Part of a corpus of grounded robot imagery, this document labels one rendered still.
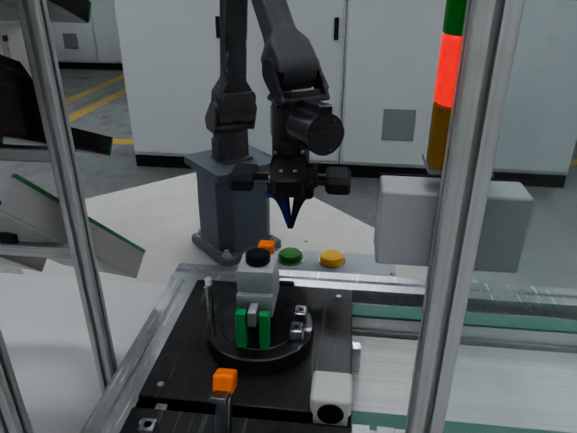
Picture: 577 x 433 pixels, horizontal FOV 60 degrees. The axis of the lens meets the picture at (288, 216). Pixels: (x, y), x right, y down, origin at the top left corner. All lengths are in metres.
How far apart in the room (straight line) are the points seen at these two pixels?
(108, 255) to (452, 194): 0.48
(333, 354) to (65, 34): 8.34
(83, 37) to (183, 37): 5.00
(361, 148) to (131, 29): 1.82
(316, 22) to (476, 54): 3.21
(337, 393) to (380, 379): 0.14
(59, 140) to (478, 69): 0.41
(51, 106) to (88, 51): 8.11
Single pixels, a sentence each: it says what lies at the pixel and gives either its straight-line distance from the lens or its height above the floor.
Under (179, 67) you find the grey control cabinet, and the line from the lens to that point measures 3.81.
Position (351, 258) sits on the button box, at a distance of 0.87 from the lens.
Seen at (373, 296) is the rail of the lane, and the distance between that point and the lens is 0.80.
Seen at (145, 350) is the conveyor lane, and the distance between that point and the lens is 0.71.
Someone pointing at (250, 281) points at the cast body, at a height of 1.07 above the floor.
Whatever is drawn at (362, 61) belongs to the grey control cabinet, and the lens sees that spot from 3.58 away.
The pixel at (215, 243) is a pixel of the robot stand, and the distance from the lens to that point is 1.05.
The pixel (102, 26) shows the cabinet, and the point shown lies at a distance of 8.50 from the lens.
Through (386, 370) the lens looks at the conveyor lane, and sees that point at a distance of 0.72.
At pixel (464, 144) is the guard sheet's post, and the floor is 1.29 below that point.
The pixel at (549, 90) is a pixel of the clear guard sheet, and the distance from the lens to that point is 0.40.
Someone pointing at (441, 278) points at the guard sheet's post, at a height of 1.18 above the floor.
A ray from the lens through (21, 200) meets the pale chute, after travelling 0.59.
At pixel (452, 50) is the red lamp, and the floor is 1.35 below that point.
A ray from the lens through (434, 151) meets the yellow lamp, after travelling 0.41.
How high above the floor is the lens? 1.40
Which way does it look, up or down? 26 degrees down
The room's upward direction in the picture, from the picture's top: straight up
